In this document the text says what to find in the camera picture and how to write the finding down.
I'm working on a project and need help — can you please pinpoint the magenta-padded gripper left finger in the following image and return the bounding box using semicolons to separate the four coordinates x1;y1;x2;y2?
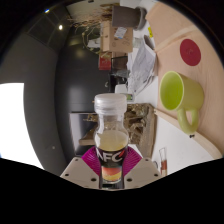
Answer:
59;145;101;190

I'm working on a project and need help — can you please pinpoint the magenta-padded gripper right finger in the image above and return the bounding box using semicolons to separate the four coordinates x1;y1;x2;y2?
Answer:
124;145;163;190

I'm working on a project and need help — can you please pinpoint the clear drink bottle white cap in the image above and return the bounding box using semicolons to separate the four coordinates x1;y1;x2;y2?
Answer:
93;93;130;185

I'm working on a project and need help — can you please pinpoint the wooden paintbrush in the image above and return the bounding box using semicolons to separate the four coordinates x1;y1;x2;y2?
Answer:
158;147;168;176

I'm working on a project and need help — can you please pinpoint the white spray bottle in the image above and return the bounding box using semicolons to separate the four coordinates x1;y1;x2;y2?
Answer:
120;93;135;102

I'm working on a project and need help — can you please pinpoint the long ceiling light panel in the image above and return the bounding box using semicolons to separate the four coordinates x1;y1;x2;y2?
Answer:
0;82;44;170

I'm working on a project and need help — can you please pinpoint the lime green mug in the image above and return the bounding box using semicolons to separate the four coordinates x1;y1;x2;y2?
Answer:
158;70;205;135

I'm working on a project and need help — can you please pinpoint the grey newspaper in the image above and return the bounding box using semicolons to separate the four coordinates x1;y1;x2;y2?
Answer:
127;39;158;98

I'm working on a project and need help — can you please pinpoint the red box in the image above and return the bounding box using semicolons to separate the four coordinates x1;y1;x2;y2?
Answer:
98;53;113;71

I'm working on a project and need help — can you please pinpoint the light wooden board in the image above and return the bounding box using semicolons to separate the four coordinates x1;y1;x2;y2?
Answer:
144;1;224;160

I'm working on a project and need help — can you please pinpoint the flat round red coaster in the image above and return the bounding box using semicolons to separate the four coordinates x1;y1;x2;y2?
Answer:
179;38;202;67

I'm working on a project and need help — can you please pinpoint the brown cardboard box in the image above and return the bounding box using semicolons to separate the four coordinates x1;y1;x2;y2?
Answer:
99;21;135;54

